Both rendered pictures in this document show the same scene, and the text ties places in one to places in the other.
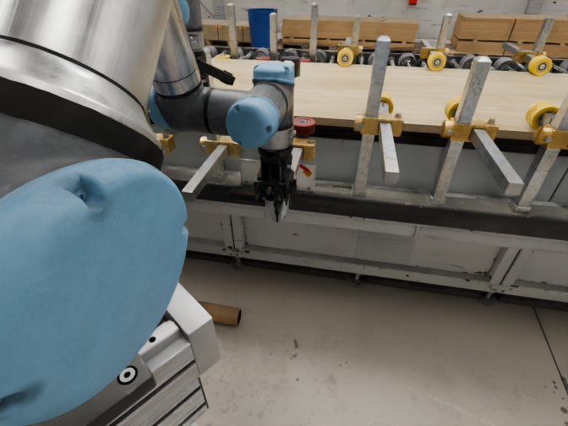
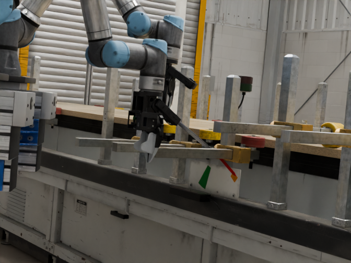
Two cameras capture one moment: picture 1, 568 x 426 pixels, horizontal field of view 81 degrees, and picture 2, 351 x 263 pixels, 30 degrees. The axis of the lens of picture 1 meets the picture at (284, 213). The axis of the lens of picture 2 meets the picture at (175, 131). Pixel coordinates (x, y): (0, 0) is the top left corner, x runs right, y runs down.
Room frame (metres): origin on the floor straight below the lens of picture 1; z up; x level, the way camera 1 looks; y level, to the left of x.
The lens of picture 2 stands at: (-0.79, -1.32, 1.02)
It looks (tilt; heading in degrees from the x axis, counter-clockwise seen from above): 3 degrees down; 41
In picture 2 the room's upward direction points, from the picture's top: 5 degrees clockwise
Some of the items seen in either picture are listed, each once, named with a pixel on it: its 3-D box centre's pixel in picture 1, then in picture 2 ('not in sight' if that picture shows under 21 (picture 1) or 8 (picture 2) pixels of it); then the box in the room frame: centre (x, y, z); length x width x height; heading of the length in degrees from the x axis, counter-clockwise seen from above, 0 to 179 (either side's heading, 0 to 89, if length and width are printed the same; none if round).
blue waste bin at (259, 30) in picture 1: (264, 30); not in sight; (6.90, 0.37, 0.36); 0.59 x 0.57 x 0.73; 165
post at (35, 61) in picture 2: not in sight; (32, 102); (1.28, 1.46, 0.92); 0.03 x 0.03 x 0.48; 79
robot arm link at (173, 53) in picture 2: (188, 40); (168, 54); (0.94, 0.24, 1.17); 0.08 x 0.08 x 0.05
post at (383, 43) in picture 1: (369, 126); (284, 132); (0.95, -0.26, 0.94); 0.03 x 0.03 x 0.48; 79
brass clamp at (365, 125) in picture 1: (378, 123); (290, 130); (0.94, -0.28, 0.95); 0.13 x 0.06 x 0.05; 79
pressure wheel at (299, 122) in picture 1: (303, 136); (252, 152); (1.06, -0.06, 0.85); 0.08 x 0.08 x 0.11
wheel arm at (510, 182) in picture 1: (481, 139); (349, 138); (0.83, -0.53, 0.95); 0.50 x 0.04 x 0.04; 169
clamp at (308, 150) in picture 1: (293, 147); (231, 153); (0.99, -0.03, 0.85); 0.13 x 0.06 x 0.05; 79
